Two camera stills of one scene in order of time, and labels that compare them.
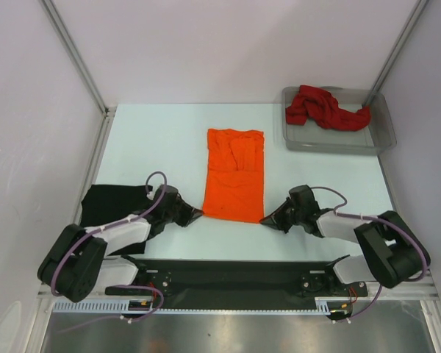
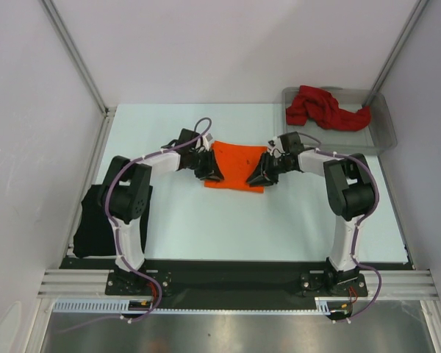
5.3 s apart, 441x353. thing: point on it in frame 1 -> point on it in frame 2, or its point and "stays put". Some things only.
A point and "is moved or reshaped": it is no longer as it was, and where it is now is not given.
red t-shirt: [314, 103] stays put
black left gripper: [189, 213] -> [211, 171]
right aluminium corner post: [397, 51] stays put
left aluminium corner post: [76, 50] stays put
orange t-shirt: [234, 182] is moved or reshaped
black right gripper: [284, 215] -> [268, 168]
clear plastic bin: [378, 137] stays put
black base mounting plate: [242, 282] stays put
